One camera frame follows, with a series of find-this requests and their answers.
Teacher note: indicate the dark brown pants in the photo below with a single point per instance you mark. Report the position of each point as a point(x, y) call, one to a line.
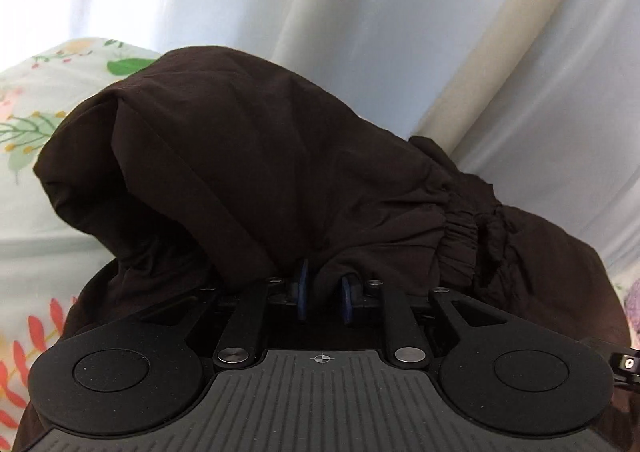
point(260, 157)

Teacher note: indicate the floral bed sheet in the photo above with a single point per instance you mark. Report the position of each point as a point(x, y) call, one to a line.
point(30, 232)

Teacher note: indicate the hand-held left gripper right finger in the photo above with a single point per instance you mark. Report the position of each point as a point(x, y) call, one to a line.
point(346, 302)

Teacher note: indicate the beige curtain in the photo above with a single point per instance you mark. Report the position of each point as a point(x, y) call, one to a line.
point(500, 57)

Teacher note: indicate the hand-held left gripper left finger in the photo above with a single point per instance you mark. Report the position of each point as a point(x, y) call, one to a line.
point(302, 294)

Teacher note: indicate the white sheer curtain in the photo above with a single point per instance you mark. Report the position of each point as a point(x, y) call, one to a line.
point(350, 7)

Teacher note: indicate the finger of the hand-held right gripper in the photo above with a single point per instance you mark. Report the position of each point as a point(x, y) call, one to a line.
point(625, 363)

